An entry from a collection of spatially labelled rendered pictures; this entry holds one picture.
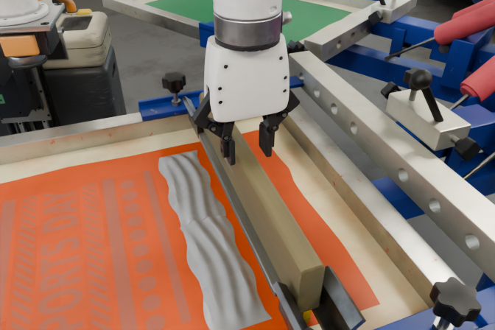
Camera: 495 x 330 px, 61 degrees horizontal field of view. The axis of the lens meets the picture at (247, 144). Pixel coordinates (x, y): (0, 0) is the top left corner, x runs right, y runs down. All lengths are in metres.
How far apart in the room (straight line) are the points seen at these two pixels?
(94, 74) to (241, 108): 1.09
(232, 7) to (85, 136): 0.45
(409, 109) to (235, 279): 0.37
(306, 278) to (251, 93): 0.22
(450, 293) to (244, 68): 0.31
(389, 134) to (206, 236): 0.32
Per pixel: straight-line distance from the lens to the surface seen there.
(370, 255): 0.62
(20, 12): 0.94
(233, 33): 0.46
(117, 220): 0.67
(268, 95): 0.52
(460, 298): 0.48
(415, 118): 0.70
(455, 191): 0.62
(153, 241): 0.63
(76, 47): 1.53
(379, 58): 1.25
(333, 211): 0.67
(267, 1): 0.46
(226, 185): 0.64
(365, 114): 0.74
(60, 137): 0.82
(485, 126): 0.79
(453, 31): 1.09
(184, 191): 0.69
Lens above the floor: 1.41
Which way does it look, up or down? 36 degrees down
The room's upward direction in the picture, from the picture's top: straight up
